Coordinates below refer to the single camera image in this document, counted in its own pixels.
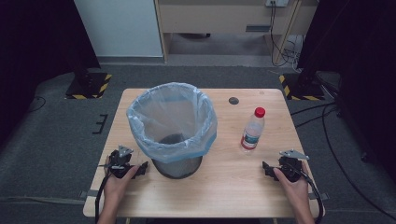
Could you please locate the light wooden desk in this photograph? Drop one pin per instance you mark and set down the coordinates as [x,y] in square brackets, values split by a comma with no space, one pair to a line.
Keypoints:
[211,17]

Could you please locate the grey tape strip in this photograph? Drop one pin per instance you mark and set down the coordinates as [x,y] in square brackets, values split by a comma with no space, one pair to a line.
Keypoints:
[320,196]
[88,194]

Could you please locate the white power strip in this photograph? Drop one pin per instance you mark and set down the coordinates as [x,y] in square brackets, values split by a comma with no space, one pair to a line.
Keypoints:
[277,2]

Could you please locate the person's right hand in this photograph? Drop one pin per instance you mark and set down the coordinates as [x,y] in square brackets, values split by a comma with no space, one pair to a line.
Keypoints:
[294,189]

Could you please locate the dark mesh waste bin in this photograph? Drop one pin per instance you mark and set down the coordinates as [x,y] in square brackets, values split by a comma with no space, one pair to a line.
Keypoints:
[177,168]

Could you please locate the person's left hand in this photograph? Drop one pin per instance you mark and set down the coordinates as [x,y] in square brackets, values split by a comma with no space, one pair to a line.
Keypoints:
[116,186]

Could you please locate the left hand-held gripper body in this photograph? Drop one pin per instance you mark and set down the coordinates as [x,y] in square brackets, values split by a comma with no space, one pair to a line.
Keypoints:
[120,163]

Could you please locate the dark round table grommet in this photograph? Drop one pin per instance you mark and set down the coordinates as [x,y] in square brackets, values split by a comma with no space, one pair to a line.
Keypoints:
[233,100]

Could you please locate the clear plastic bottle red cap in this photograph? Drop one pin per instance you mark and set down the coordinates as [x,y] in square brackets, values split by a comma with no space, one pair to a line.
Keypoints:
[252,132]

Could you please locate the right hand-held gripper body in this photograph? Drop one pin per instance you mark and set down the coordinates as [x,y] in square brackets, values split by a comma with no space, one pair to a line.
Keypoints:
[291,168]

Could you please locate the blue plastic bin bag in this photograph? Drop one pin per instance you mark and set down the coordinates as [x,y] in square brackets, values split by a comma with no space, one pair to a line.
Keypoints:
[174,112]

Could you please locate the striped black stand base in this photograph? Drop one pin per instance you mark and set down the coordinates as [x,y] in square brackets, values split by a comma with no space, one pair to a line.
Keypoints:
[90,87]
[300,88]

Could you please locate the white cabinet panel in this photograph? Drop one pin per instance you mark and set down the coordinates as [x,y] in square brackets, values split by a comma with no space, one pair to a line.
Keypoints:
[118,28]

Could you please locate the dark curtain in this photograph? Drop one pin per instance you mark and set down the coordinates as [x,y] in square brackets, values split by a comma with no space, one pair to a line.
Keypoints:
[34,46]
[364,62]

